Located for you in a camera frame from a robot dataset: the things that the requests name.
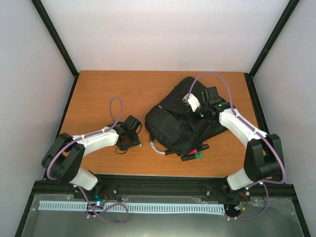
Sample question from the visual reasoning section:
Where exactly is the black student backpack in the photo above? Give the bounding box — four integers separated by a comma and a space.
145, 77, 227, 156

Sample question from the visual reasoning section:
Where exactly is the pink highlighter marker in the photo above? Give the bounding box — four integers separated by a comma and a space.
190, 144, 209, 155

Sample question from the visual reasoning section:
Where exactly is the green highlighter marker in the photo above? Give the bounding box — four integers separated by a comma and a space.
181, 153, 203, 161

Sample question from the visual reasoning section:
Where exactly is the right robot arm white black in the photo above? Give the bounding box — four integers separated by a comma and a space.
183, 87, 285, 191

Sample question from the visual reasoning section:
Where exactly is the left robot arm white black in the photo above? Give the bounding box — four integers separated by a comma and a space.
41, 115, 142, 199

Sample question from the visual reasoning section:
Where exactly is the green lit circuit board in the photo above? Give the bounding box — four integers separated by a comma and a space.
95, 193, 108, 207

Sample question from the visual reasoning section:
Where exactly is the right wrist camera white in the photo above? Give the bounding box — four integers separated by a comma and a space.
182, 93, 200, 112

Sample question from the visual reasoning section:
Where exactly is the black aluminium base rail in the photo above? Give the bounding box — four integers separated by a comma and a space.
32, 172, 294, 205

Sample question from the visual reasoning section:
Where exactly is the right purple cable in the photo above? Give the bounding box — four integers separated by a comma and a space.
188, 72, 287, 221

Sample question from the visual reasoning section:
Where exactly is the light blue cable duct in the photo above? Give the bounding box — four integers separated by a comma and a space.
38, 200, 225, 215

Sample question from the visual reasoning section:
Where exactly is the right black frame post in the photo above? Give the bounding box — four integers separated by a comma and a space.
249, 0, 300, 79

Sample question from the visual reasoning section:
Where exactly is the black frame post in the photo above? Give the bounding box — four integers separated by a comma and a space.
31, 0, 79, 78
249, 0, 300, 79

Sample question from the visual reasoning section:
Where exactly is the left black frame post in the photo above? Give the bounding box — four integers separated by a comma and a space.
31, 0, 79, 78

